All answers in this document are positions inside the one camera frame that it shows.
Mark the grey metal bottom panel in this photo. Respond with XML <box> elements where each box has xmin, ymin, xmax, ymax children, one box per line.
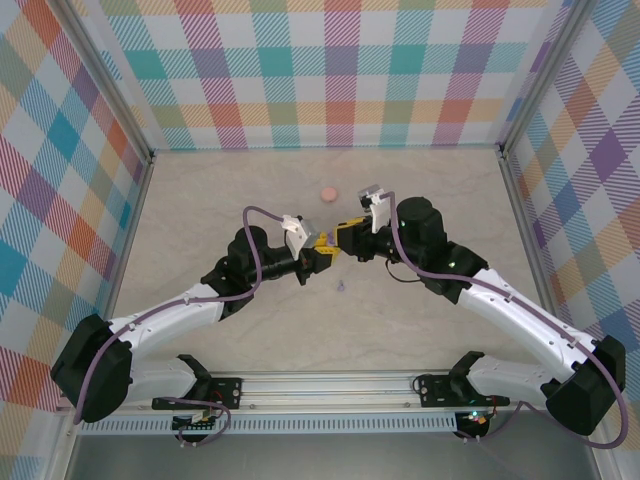
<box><xmin>64</xmin><ymin>432</ymin><xmax>601</xmax><ymax>480</ymax></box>

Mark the perforated grey cable tray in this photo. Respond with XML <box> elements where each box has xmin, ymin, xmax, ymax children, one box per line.
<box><xmin>79</xmin><ymin>417</ymin><xmax>459</xmax><ymax>435</ymax></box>

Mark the aluminium mounting rail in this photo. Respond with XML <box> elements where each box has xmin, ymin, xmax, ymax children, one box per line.
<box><xmin>55</xmin><ymin>369</ymin><xmax>609</xmax><ymax>414</ymax></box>

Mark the small controller circuit board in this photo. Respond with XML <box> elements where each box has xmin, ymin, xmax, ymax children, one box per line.
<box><xmin>457</xmin><ymin>409</ymin><xmax>494</xmax><ymax>430</ymax></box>
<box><xmin>172</xmin><ymin>410</ymin><xmax>224</xmax><ymax>434</ymax></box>

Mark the aluminium frame side rail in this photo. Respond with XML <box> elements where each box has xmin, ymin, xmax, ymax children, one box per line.
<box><xmin>498</xmin><ymin>149</ymin><xmax>572</xmax><ymax>371</ymax></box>
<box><xmin>85</xmin><ymin>152</ymin><xmax>157</xmax><ymax>376</ymax></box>

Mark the aluminium frame post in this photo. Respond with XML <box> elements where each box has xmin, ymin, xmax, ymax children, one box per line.
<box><xmin>58</xmin><ymin>0</ymin><xmax>155</xmax><ymax>166</ymax></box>
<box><xmin>498</xmin><ymin>0</ymin><xmax>587</xmax><ymax>161</ymax></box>

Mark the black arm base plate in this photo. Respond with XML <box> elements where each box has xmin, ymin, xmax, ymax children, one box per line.
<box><xmin>152</xmin><ymin>377</ymin><xmax>245</xmax><ymax>412</ymax></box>
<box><xmin>417</xmin><ymin>374</ymin><xmax>511</xmax><ymax>409</ymax></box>

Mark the thin black gripper wire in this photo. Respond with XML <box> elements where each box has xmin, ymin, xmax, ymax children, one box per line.
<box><xmin>387</xmin><ymin>259</ymin><xmax>422</xmax><ymax>284</ymax></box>

